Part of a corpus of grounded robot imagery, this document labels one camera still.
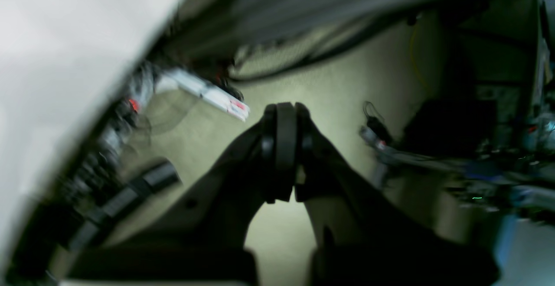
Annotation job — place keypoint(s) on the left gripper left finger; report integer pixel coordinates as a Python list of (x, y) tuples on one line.
[(215, 213)]

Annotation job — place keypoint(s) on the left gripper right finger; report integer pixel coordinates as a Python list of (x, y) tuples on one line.
[(347, 213)]

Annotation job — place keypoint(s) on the black computer case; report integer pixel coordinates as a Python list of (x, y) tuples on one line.
[(450, 128)]

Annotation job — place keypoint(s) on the white power strip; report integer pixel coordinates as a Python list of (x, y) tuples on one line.
[(215, 95)]

